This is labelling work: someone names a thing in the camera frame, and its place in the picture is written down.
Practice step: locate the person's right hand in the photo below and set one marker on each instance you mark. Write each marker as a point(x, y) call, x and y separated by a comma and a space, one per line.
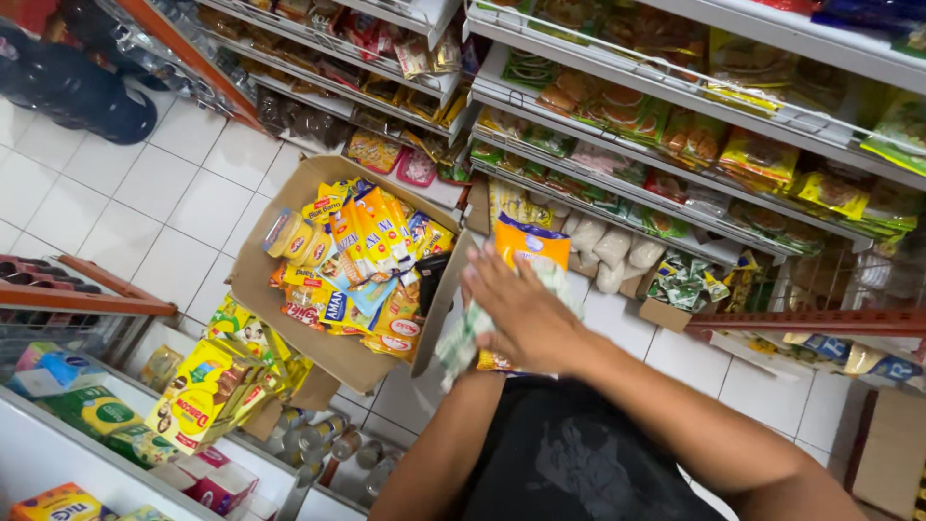
point(532, 318)

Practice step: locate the person's right fingers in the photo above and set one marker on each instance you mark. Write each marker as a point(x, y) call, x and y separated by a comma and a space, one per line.
point(486, 273)

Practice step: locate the orange snack packet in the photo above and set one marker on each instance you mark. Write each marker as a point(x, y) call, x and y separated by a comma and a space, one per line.
point(532, 246)

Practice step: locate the green white checked cloth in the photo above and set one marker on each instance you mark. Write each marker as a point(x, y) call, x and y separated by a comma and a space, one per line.
point(457, 344)

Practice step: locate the heap of white sugar bags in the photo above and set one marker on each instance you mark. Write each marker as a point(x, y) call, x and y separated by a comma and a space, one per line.
point(611, 250)

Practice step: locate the small carton of green sachets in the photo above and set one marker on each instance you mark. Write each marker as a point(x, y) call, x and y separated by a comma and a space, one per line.
point(680, 286)

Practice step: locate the person's black shirt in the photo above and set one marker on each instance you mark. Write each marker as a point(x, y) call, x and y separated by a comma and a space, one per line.
point(571, 456)

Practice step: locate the open cardboard box of packets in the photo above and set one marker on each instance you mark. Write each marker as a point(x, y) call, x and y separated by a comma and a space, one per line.
point(289, 318)

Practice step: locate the group of tin cans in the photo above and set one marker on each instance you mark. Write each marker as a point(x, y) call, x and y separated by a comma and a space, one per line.
point(318, 434)

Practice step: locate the white shelf of spice sachets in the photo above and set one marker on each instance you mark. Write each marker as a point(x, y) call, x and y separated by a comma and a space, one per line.
point(347, 65)

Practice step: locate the white shelf of snack packets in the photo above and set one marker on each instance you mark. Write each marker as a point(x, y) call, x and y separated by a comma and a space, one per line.
point(694, 130)

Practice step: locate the stack of yellow milk boxes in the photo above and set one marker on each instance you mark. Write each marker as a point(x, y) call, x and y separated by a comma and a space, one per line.
point(206, 391)

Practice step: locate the orange metal rack with bottles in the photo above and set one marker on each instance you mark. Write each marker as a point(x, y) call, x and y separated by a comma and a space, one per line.
point(65, 293)

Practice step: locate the low white shelf with goods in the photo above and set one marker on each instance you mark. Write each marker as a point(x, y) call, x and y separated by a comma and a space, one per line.
point(79, 427)

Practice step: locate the dark blue water jugs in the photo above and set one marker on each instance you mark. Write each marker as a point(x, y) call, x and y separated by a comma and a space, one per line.
point(79, 90)

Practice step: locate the brown cardboard carton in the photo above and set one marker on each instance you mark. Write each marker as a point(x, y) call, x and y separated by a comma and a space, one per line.
point(893, 456)

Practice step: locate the orange metal shelf rail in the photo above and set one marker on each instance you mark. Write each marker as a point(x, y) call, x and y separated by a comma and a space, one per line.
point(810, 320)

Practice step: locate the row of packets under rail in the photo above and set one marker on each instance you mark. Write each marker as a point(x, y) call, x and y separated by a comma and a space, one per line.
point(853, 358)

